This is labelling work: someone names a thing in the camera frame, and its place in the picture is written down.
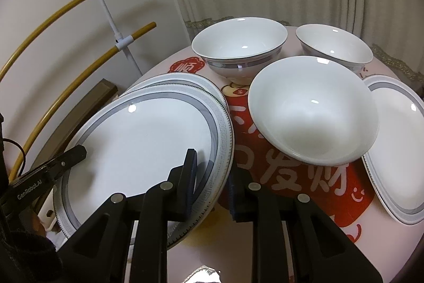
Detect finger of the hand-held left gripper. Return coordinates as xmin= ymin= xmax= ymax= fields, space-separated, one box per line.
xmin=43 ymin=144 xmax=88 ymax=183

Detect large grey-banded white bowl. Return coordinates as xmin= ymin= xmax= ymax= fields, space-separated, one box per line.
xmin=191 ymin=17 xmax=288 ymax=85

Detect person's left forearm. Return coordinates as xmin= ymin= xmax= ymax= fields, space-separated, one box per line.
xmin=0 ymin=210 xmax=63 ymax=283

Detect white barre stand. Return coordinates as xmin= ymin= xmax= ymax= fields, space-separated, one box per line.
xmin=87 ymin=0 xmax=143 ymax=78

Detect grey-rimmed white plate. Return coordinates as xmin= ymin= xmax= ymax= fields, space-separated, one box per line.
xmin=52 ymin=87 xmax=235 ymax=250
xmin=119 ymin=72 xmax=229 ymax=114
xmin=361 ymin=74 xmax=424 ymax=224

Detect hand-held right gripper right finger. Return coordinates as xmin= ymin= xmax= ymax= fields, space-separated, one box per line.
xmin=227 ymin=167 xmax=381 ymax=283

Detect long wooden barre rail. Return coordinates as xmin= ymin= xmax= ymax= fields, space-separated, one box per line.
xmin=0 ymin=0 xmax=133 ymax=81

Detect white bowls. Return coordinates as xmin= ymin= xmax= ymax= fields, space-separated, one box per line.
xmin=295 ymin=24 xmax=374 ymax=75

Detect black cable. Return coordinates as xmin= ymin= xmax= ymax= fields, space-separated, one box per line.
xmin=0 ymin=137 xmax=27 ymax=181

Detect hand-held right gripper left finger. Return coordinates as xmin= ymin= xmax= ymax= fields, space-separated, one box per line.
xmin=56 ymin=148 xmax=199 ymax=283

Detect wide white bowl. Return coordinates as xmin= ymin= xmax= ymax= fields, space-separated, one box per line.
xmin=248 ymin=56 xmax=379 ymax=167

